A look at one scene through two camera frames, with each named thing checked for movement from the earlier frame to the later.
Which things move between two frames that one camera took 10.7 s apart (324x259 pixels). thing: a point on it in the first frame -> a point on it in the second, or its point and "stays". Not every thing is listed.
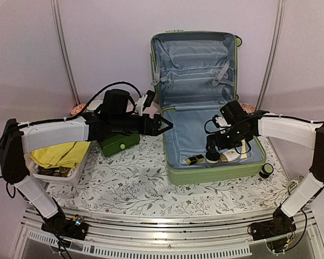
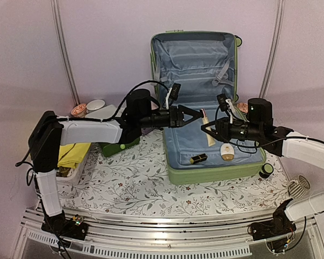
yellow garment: (64, 155) stays
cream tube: (243, 149) -> (210, 137)
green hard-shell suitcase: (193, 75) stays
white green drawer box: (114, 144) stays
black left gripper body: (121, 124) -> (150, 121)
